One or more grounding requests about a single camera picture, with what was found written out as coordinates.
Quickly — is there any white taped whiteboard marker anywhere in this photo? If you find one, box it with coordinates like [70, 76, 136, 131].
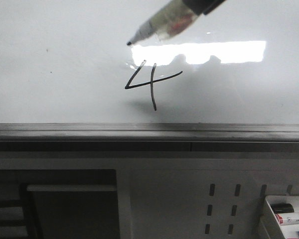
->
[127, 0, 198, 46]

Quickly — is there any white marker tray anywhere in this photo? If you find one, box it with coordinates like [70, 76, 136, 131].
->
[259, 196, 299, 239]

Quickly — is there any white whiteboard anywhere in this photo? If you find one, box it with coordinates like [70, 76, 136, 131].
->
[0, 0, 299, 150]

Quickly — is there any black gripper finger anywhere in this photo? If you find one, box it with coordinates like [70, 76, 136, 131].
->
[183, 0, 225, 15]

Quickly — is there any red capped marker in tray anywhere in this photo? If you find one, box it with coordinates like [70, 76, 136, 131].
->
[275, 212, 299, 226]

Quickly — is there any white pegboard panel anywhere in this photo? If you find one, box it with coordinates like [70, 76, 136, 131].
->
[0, 151, 299, 239]

